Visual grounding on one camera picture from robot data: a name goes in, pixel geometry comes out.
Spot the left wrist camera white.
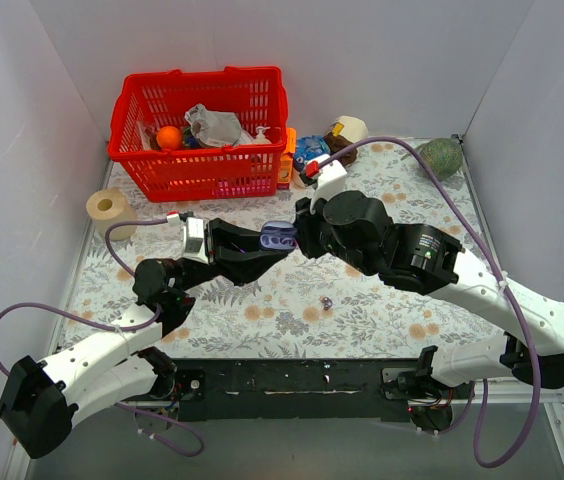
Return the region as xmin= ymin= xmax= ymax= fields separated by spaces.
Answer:
xmin=166 ymin=211 xmax=209 ymax=265

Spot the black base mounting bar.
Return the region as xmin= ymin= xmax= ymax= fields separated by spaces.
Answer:
xmin=133 ymin=359 xmax=461 ymax=431

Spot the purple earbud one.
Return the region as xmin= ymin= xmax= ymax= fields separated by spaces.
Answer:
xmin=321 ymin=297 xmax=333 ymax=310

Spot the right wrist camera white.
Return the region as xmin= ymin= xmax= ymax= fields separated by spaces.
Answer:
xmin=300 ymin=155 xmax=347 ymax=214

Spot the white blue lidded tub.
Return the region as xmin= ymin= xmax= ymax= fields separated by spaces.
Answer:
xmin=292 ymin=135 xmax=330 ymax=189

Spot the floral patterned table mat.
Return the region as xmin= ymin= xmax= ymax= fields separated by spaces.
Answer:
xmin=55 ymin=143 xmax=497 ymax=358

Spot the lavender earbud charging case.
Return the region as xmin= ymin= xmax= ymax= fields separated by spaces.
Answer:
xmin=259 ymin=221 xmax=297 ymax=252

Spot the beige paper roll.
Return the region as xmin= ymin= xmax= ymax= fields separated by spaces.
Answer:
xmin=86 ymin=187 xmax=137 ymax=238

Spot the white pump bottle in basket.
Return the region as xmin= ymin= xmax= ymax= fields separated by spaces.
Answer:
xmin=253 ymin=126 xmax=271 ymax=145

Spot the orange fruit in basket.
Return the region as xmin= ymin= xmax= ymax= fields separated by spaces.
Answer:
xmin=156 ymin=126 xmax=183 ymax=150

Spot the red plastic shopping basket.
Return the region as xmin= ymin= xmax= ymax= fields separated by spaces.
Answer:
xmin=108 ymin=66 xmax=288 ymax=202

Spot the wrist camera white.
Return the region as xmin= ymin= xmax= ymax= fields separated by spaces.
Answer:
xmin=300 ymin=155 xmax=347 ymax=214
xmin=166 ymin=211 xmax=209 ymax=265

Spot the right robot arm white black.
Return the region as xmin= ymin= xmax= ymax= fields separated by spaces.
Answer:
xmin=294 ymin=191 xmax=564 ymax=398

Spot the orange purple carton box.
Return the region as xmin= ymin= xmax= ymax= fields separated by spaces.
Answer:
xmin=277 ymin=127 xmax=297 ymax=190

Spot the green melon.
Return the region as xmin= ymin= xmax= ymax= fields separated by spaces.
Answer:
xmin=417 ymin=138 xmax=463 ymax=182

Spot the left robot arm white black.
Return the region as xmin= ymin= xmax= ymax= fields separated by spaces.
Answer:
xmin=0 ymin=212 xmax=297 ymax=459

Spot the grey crumpled bag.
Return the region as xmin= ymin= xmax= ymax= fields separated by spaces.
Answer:
xmin=184 ymin=104 xmax=254 ymax=148

